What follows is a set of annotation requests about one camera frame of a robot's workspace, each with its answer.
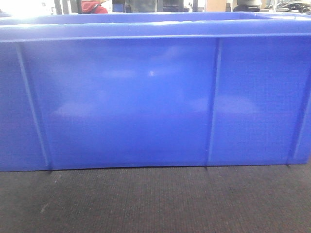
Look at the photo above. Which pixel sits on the dark conveyor belt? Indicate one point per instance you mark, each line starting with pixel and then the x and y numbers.
pixel 228 199

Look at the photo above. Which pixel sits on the blue plastic bin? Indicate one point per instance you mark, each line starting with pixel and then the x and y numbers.
pixel 149 89

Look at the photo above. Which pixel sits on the person in red jacket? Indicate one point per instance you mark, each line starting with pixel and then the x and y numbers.
pixel 93 7

